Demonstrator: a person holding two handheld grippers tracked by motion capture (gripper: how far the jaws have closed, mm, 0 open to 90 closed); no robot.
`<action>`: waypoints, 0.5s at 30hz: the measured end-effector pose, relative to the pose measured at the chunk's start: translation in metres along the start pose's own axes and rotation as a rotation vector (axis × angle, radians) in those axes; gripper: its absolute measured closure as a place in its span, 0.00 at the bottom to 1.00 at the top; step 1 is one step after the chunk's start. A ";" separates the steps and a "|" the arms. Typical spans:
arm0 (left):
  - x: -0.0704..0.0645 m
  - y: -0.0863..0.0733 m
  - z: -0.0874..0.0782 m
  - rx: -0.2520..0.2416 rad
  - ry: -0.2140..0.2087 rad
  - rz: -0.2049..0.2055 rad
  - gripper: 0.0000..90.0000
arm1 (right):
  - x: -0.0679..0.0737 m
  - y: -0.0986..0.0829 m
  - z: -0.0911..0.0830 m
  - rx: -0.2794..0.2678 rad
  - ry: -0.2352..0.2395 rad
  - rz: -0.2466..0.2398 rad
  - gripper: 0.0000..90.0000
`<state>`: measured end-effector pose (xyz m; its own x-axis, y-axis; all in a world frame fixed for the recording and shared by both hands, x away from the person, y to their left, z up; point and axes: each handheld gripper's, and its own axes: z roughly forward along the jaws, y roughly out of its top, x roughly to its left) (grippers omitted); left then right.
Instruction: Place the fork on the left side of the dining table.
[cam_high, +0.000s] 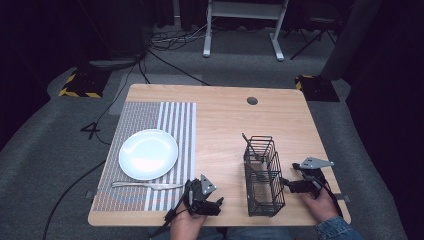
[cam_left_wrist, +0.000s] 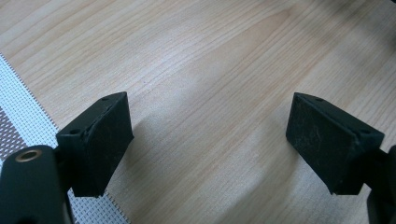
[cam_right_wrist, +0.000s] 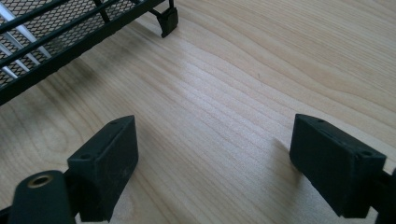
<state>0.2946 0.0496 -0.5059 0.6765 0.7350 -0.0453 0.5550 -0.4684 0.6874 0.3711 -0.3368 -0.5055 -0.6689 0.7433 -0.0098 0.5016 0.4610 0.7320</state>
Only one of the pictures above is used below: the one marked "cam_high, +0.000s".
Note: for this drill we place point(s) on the black yellow striped base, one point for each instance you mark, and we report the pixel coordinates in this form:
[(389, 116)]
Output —
[(318, 89), (87, 83)]

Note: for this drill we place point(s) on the grey upright panel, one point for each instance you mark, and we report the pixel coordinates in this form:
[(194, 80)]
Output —
[(350, 40)]

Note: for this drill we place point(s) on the person's blue jeans legs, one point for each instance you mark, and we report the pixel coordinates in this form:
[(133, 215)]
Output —
[(253, 234)]

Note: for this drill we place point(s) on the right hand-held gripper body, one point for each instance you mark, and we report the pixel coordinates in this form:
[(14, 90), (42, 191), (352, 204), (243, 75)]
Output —
[(310, 181)]

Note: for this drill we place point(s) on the grey metal utensil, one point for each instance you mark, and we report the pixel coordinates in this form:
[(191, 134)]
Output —
[(248, 144)]

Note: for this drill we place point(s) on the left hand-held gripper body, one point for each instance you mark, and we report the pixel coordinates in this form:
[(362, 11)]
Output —
[(200, 200)]

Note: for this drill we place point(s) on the grey table edge bracket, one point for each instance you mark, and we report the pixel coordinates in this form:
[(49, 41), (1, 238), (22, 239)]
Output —
[(90, 194), (343, 198)]

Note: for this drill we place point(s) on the white metal desk frame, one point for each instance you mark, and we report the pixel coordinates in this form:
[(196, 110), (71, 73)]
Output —
[(207, 33)]

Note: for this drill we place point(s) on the person's right hand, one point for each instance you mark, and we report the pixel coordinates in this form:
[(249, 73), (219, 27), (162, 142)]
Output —
[(319, 205)]

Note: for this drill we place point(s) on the grey striped placemat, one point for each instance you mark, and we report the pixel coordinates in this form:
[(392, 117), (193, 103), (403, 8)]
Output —
[(140, 113)]

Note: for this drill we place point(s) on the person's left hand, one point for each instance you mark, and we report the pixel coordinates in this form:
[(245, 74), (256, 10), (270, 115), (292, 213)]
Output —
[(187, 220)]

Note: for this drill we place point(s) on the white round plate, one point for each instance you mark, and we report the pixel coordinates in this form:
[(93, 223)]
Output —
[(148, 154)]

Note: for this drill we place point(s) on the black tripod stand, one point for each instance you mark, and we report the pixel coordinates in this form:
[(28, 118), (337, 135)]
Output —
[(313, 36)]

